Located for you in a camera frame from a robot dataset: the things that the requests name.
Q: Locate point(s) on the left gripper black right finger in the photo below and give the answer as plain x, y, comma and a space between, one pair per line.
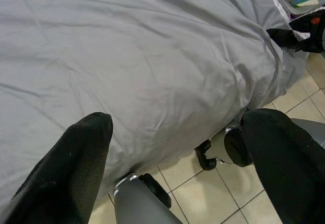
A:
287, 163

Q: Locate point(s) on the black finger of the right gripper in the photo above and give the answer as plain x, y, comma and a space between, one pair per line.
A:
287, 39
303, 23

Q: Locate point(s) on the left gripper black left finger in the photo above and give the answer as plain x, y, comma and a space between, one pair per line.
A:
63, 170

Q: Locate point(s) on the grey bed sheet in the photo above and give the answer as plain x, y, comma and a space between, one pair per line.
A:
127, 56

